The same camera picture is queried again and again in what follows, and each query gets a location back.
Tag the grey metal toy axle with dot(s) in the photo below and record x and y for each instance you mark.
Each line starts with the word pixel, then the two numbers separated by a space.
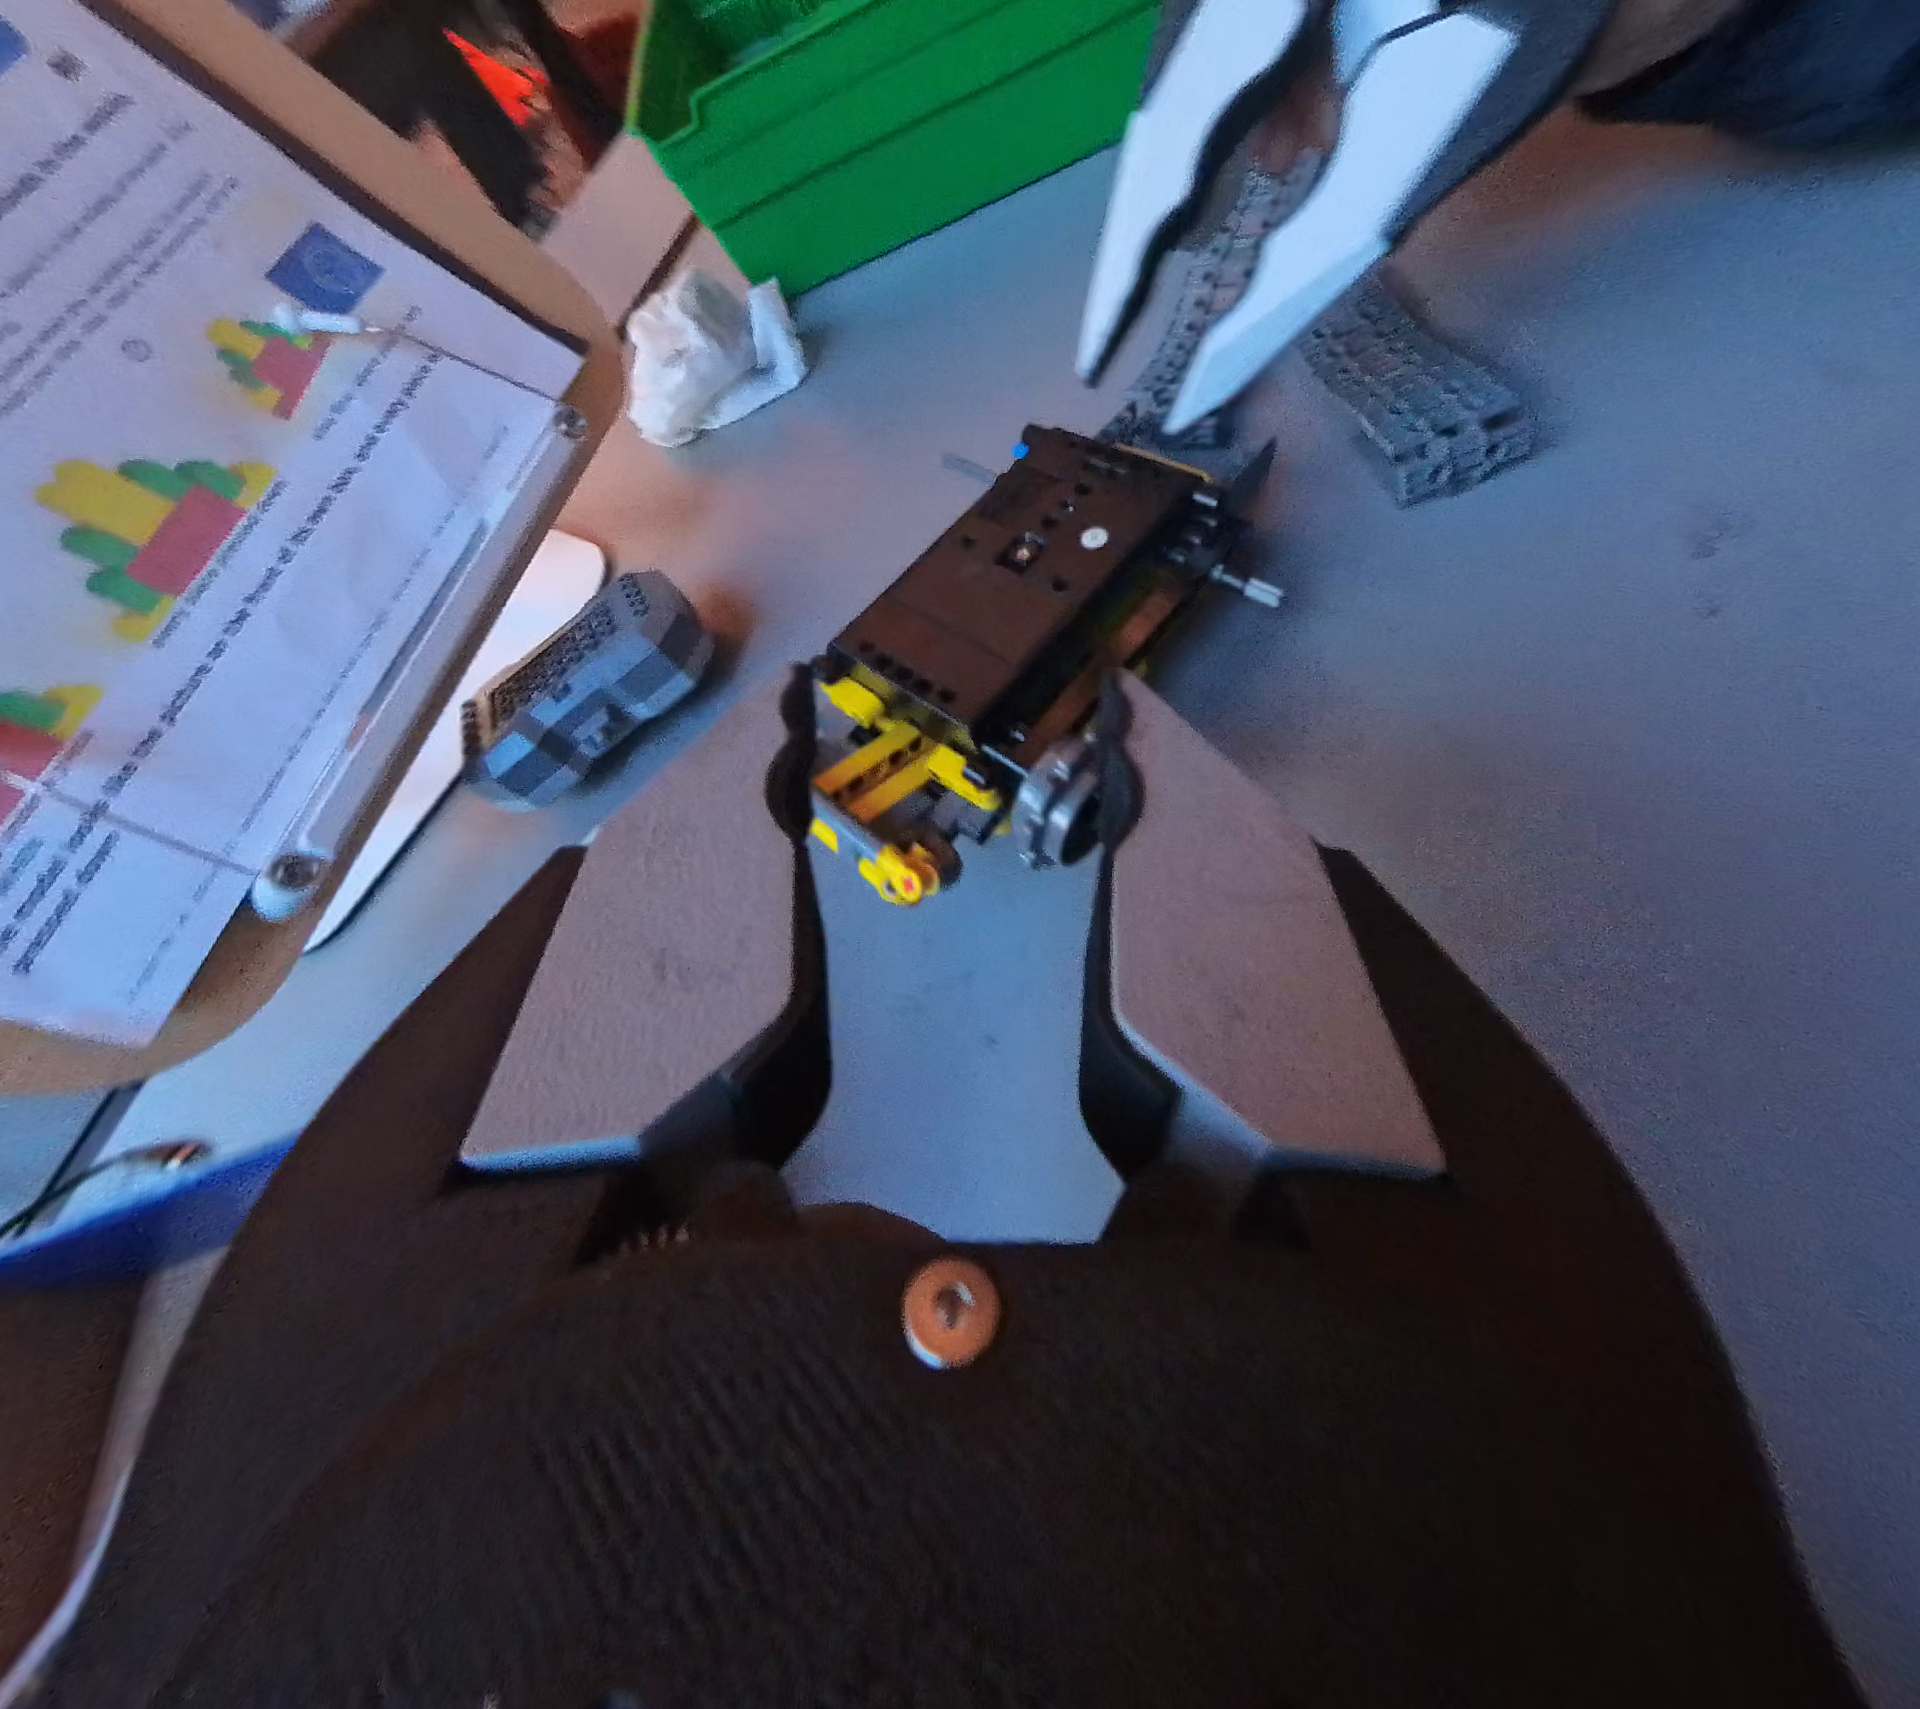
pixel 1253 588
pixel 968 466

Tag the crumpled white plastic bag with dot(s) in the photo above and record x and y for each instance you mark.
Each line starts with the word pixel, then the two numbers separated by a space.
pixel 698 358

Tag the sign board with wooden edge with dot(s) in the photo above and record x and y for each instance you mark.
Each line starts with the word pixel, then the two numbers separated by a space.
pixel 224 538

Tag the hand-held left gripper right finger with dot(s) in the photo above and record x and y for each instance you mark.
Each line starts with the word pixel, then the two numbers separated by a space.
pixel 1274 988

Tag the black yellow toy brick vehicle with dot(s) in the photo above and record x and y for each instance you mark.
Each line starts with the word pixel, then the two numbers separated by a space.
pixel 1021 598

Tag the long grey toy track strip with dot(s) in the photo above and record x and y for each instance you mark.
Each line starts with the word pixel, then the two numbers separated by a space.
pixel 1418 404

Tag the grey desk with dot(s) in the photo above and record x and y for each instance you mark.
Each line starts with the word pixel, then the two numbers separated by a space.
pixel 1650 764

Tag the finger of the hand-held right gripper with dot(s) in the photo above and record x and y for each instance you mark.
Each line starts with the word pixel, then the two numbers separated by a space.
pixel 1185 88
pixel 1411 118

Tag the short grey toy track piece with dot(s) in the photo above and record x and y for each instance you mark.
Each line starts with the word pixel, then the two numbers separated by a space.
pixel 1201 298

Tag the white rounded flat plate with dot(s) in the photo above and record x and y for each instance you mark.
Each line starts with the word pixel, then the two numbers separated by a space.
pixel 554 585

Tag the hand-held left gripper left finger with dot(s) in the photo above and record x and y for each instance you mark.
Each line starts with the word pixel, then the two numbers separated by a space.
pixel 644 988

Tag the green plastic bin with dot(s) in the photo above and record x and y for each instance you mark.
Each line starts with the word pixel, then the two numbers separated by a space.
pixel 930 88

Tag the dark grey brick block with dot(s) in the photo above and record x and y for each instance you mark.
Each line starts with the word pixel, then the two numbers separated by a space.
pixel 600 688

